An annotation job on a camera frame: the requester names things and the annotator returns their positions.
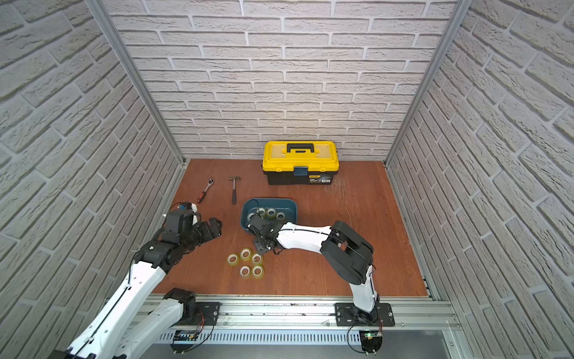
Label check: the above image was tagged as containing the yellow tape roll seven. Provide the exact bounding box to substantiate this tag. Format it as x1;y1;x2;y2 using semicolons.
240;266;251;278

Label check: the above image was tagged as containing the yellow tape roll two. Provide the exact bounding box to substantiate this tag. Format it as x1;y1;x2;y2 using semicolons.
227;253;240;266

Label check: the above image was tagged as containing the teal plastic storage box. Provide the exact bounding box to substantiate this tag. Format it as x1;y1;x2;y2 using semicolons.
240;197;297;232

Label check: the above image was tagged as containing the aluminium frame right post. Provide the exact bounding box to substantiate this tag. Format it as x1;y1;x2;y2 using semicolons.
384;0;473;166

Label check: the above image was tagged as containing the aluminium front rail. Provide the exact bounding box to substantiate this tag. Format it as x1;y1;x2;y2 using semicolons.
129;293;463;346

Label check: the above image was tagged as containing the green circuit board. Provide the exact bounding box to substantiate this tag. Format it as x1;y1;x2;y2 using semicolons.
359;331;383;354
173;330;201;345

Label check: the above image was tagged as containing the aluminium frame left post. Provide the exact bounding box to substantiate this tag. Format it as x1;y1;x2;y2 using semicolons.
86;0;186;167

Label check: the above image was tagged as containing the grey claw hammer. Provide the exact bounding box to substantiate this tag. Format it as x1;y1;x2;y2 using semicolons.
229;176;242;204

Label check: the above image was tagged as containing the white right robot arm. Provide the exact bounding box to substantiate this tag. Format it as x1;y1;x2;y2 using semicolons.
247;215;379;323

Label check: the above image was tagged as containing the yellow tape roll three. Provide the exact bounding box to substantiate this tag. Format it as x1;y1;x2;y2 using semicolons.
239;248;253;262

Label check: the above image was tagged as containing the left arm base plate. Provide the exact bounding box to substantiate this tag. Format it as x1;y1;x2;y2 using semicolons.
176;302;221;326

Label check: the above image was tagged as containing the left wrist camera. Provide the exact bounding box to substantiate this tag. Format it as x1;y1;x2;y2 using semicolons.
178;202;198;215

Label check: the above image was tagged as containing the yellow black toolbox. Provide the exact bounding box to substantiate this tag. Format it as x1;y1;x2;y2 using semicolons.
262;141;339;185

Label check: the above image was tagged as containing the left green circuit board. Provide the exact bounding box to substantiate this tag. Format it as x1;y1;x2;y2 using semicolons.
173;330;201;345

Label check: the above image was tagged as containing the aluminium frame post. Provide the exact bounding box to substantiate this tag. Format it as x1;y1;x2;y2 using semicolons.
384;0;473;166
86;0;186;167

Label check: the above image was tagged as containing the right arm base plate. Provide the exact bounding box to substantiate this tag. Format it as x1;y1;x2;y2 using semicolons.
334;302;396;328

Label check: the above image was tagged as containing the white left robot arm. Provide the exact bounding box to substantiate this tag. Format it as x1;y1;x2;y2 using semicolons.
50;206;222;358

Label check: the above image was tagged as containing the right green circuit board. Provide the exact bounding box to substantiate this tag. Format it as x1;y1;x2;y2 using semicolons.
359;331;383;354

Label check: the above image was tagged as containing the yellow tape roll four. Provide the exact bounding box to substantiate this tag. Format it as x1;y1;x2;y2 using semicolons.
251;254;263;265

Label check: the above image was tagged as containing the yellow tape roll five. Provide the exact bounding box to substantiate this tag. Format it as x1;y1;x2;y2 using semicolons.
266;208;277;218

